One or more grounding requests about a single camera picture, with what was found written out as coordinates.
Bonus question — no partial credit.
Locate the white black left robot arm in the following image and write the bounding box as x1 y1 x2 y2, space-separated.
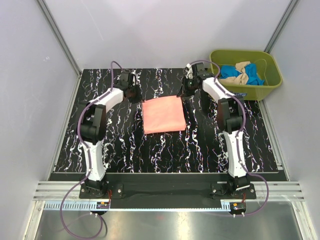
76 70 143 198

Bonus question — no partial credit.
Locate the right slotted cable duct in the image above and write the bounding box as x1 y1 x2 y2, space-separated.
220 200 247 215

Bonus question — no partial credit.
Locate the slotted cable duct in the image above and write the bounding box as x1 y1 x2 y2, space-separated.
44 200 110 211
220 200 247 215

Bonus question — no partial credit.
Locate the pink t shirt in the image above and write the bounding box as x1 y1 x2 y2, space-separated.
142 95 186 135

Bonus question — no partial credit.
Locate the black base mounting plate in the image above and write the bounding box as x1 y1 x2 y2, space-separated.
79 173 257 210

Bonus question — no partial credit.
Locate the olive green plastic bin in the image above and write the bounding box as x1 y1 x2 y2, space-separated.
210 49 283 101

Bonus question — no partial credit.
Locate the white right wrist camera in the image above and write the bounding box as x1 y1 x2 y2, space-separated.
186 63 194 80

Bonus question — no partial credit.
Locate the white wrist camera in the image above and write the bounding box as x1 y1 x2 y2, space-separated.
130 72 137 86
186 63 194 80

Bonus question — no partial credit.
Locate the blue t shirt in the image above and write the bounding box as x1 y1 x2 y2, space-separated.
219 62 266 86

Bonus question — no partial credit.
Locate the aluminium frame rail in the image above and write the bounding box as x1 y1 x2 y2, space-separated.
32 181 304 202

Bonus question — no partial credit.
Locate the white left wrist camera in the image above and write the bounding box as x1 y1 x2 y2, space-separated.
130 72 137 86

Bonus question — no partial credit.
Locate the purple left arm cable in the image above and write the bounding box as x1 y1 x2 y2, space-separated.
59 60 125 238

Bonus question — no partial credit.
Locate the left slotted cable duct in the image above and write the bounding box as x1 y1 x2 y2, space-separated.
44 200 110 211

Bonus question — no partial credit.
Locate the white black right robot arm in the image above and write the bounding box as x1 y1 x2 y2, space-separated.
177 60 250 199

